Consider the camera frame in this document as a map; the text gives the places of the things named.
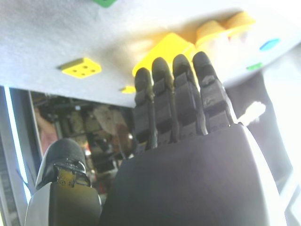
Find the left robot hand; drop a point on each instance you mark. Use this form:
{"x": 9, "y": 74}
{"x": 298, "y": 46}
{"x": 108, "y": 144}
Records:
{"x": 188, "y": 183}

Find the large yellow toy block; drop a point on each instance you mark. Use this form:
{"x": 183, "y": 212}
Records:
{"x": 171, "y": 44}

